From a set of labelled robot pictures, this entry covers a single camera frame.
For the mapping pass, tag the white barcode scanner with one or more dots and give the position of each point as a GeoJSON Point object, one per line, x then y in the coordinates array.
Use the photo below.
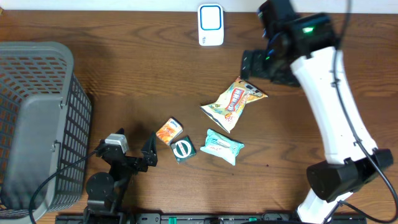
{"type": "Point", "coordinates": [210, 25]}

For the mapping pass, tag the green square box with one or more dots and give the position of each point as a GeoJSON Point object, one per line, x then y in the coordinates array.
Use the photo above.
{"type": "Point", "coordinates": [183, 149]}

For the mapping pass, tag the teal wet wipes pack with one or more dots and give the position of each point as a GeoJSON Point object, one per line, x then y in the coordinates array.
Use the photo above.
{"type": "Point", "coordinates": [219, 145]}

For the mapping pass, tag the grey plastic shopping basket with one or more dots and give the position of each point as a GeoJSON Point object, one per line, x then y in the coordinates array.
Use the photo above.
{"type": "Point", "coordinates": [45, 126]}

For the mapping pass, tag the yellow wet wipes pack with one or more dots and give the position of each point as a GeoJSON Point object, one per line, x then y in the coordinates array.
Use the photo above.
{"type": "Point", "coordinates": [228, 108]}

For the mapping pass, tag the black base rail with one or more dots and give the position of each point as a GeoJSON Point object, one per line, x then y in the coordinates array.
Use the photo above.
{"type": "Point", "coordinates": [155, 218]}

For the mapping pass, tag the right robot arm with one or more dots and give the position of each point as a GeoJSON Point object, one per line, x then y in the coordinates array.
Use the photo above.
{"type": "Point", "coordinates": [306, 52]}

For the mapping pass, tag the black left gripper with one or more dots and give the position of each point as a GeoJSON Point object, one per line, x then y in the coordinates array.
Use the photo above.
{"type": "Point", "coordinates": [150, 155]}

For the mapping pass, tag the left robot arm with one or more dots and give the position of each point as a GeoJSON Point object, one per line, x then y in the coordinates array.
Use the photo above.
{"type": "Point", "coordinates": [106, 190]}

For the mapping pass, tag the orange tissue packet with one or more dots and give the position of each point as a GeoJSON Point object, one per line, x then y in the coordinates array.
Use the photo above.
{"type": "Point", "coordinates": [169, 131]}

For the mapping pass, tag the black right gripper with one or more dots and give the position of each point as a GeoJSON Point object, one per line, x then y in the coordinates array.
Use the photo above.
{"type": "Point", "coordinates": [259, 68]}

